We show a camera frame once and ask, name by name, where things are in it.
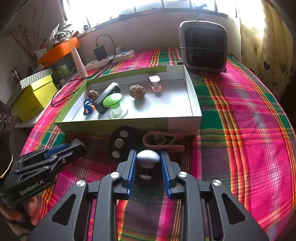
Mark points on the brown walnut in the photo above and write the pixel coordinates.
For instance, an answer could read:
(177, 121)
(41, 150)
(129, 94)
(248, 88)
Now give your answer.
(137, 91)
(93, 95)

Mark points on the white power strip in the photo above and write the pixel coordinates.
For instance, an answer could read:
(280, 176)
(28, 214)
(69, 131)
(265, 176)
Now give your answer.
(124, 56)

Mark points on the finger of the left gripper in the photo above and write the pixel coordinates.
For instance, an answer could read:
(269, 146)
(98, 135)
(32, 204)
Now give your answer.
(75, 151)
(42, 154)

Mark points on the blue orange small toy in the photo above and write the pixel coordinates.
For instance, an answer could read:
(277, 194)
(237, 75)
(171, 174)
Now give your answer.
(88, 107)

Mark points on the yellow box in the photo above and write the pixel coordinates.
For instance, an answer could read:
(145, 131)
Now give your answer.
(34, 98)

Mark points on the striped white box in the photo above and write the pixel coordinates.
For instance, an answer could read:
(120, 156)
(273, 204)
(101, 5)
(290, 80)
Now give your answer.
(35, 77)

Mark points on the person's left hand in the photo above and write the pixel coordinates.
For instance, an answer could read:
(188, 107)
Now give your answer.
(32, 209)

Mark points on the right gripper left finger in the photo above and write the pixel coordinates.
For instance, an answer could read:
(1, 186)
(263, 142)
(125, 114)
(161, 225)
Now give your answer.
(69, 219)

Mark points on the black rectangular speaker device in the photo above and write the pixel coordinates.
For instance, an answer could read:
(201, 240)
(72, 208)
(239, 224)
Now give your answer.
(114, 87)

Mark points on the yellow curtain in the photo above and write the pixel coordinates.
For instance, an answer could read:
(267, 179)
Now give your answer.
(268, 47)

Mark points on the grey portable heater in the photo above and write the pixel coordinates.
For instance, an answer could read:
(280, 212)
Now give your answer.
(203, 45)

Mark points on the green and white shallow box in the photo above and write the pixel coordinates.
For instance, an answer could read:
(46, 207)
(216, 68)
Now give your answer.
(175, 108)

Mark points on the white mushroom suction hook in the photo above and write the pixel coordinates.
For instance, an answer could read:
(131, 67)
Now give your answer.
(148, 159)

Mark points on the pink rubber band loop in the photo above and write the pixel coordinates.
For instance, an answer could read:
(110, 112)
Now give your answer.
(163, 141)

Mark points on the black round disc with buttons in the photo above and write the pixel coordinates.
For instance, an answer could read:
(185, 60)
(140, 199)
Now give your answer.
(122, 140)

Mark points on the orange tray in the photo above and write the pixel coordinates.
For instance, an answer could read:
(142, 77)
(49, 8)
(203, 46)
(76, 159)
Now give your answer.
(58, 52)

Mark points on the black charger adapter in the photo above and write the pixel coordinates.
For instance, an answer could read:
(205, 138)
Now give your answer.
(100, 53)

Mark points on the pink mushroom suction hook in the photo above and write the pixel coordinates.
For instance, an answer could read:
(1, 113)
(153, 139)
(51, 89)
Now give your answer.
(155, 81)

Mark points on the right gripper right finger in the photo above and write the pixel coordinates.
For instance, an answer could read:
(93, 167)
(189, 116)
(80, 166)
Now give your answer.
(208, 207)

